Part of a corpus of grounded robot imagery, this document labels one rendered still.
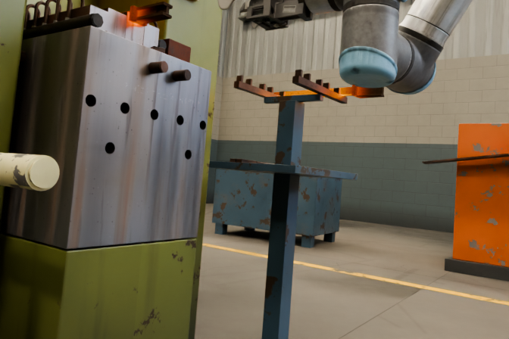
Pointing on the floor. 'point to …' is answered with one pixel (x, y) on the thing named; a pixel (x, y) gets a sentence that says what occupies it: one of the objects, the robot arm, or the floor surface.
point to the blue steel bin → (319, 185)
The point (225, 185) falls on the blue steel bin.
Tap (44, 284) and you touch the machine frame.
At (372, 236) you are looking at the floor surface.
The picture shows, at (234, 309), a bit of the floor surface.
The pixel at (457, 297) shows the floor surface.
